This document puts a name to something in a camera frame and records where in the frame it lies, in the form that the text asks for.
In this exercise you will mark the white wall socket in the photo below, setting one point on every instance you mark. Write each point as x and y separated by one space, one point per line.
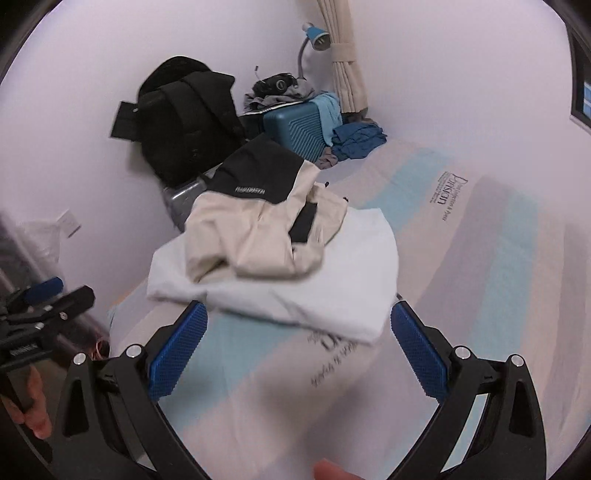
70 223

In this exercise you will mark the person's right hand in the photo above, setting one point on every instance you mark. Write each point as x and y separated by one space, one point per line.
334 471

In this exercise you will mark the silver suitcase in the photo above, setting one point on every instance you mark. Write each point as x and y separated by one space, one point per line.
182 198

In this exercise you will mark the light blue cloth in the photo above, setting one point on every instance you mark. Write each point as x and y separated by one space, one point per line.
328 115

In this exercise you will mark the pile of blue clothes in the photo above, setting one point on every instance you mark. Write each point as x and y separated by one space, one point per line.
358 138

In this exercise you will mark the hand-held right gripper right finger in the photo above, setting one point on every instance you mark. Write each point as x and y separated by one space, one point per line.
418 350

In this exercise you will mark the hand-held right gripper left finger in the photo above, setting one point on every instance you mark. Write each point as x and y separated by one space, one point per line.
178 350

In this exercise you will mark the black backpack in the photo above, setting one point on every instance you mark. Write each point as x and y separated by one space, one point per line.
184 120

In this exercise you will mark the white folded garment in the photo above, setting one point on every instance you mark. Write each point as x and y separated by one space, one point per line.
323 286

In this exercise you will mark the person's left hand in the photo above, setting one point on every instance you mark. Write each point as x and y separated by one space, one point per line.
37 415

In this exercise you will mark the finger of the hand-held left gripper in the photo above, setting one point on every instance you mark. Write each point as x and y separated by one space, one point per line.
74 302
44 288

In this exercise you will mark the beige tied curtain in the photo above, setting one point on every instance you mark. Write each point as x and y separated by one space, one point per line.
344 55

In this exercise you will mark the dark framed window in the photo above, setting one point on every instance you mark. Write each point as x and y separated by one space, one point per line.
582 83

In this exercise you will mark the grey clothes pile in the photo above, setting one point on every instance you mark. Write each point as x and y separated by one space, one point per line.
277 99

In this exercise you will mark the striped bed sheet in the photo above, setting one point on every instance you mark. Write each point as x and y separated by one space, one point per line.
485 277

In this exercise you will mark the clear plastic bag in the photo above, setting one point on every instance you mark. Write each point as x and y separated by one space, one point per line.
44 240

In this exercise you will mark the beige and black hooded jacket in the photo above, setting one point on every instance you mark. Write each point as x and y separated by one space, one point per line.
231 235

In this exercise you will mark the teal suitcase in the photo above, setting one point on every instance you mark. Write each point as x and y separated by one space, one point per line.
295 124

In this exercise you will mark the blue desk lamp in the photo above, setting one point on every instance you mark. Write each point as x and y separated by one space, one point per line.
318 37

